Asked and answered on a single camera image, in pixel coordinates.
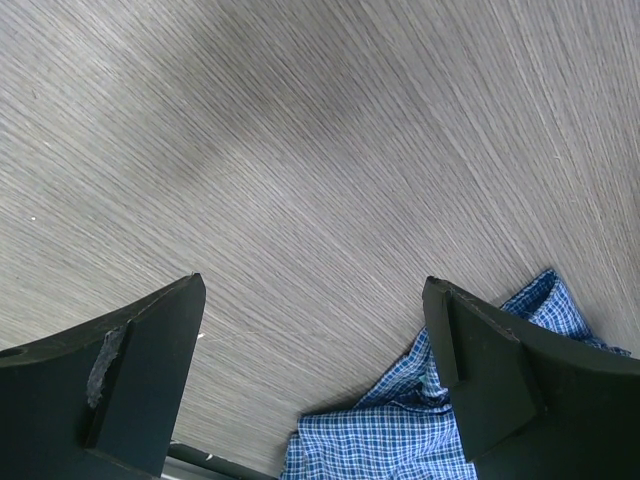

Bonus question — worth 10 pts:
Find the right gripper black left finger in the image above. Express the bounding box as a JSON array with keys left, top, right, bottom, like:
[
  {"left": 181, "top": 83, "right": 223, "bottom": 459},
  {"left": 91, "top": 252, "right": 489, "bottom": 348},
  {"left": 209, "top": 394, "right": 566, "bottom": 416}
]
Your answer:
[{"left": 1, "top": 273, "right": 206, "bottom": 479}]

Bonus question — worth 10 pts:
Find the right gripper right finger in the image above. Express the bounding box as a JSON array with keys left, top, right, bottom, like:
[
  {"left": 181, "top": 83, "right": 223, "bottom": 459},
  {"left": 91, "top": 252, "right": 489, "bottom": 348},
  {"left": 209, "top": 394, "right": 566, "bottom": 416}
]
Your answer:
[{"left": 422, "top": 277, "right": 639, "bottom": 479}]

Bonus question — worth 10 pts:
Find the blue checkered shirt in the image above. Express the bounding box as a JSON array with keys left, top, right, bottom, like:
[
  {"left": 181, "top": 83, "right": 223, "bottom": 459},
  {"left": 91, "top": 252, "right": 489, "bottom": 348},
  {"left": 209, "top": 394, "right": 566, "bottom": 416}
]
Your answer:
[{"left": 281, "top": 270, "right": 635, "bottom": 479}]

